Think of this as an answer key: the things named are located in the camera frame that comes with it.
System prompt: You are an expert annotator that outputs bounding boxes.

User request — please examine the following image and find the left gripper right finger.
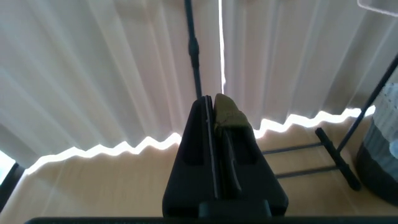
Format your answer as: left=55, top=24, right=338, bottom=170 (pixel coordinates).
left=217, top=126, right=289, bottom=218

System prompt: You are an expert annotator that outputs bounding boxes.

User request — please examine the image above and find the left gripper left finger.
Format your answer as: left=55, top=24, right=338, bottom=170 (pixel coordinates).
left=162, top=95, right=220, bottom=218

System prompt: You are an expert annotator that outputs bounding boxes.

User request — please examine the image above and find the green long-sleeved shirt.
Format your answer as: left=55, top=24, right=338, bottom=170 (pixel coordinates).
left=213, top=93, right=256, bottom=139

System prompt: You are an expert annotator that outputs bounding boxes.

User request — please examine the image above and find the pink clothes hanger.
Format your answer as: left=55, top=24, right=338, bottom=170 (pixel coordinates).
left=356, top=0, right=398, bottom=18

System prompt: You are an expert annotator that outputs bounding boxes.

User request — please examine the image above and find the white laundry basket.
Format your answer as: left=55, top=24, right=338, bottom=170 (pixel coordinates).
left=356, top=82, right=398, bottom=206

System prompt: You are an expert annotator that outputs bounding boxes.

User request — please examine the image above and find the black clothes rack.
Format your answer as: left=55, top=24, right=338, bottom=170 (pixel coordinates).
left=185, top=0, right=398, bottom=191

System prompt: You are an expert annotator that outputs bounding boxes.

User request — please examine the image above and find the beige curtain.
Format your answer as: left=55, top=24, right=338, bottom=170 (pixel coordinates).
left=0, top=0, right=398, bottom=175

